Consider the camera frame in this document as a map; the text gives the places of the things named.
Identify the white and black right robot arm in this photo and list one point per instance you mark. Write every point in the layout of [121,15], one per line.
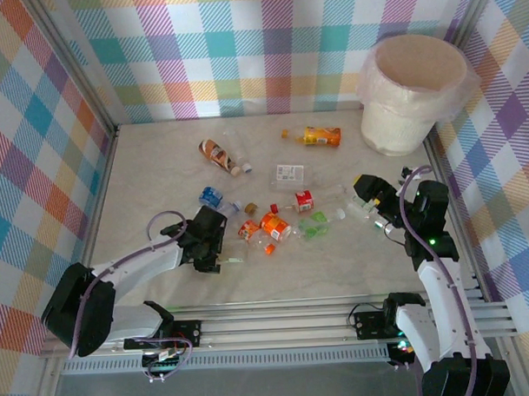
[446,309]

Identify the blue label plastic bottle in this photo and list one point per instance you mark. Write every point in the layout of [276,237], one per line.
[210,195]

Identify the small orange white label bottle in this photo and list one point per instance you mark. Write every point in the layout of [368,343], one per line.
[248,230]

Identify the clear bottle with white label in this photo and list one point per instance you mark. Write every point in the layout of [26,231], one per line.
[287,173]

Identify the brown label plastic bottle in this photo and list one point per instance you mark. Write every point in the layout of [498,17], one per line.
[215,154]

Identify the aluminium table side rail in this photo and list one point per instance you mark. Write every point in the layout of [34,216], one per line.
[474,269]
[102,182]

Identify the green label plastic bottle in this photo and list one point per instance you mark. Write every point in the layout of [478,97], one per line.
[313,224]

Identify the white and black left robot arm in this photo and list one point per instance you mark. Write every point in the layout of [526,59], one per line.
[136,263]

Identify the white waste bin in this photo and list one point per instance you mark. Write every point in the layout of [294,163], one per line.
[388,133]

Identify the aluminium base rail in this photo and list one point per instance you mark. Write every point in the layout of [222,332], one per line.
[273,326]

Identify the yellow label plastic bottle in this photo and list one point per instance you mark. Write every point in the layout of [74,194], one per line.
[321,136]

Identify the clear bottle with blue cap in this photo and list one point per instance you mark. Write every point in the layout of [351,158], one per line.
[239,153]

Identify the clear plastic bottle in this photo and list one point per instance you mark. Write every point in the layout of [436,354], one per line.
[360,210]

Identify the red label plastic bottle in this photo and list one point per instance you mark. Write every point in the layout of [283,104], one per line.
[305,201]

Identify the translucent pink bin liner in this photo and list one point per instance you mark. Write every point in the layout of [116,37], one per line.
[461,95]

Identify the brown bottle cap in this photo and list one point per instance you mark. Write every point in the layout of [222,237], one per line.
[251,208]

